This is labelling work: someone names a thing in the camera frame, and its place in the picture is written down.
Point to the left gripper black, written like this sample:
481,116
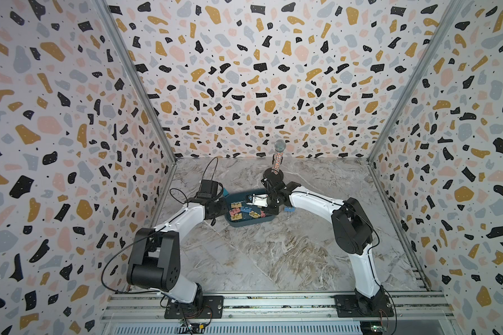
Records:
223,206

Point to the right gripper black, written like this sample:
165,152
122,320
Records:
271,211

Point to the teal plastic storage box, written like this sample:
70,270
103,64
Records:
241,211

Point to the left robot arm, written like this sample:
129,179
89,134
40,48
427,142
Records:
154,261

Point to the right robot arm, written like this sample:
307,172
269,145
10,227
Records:
351,228

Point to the microphone on black stand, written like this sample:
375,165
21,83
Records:
280,146

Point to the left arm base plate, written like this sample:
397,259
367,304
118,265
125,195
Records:
193,307

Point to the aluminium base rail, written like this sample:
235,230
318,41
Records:
280,313

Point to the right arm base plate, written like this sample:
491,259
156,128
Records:
359,306

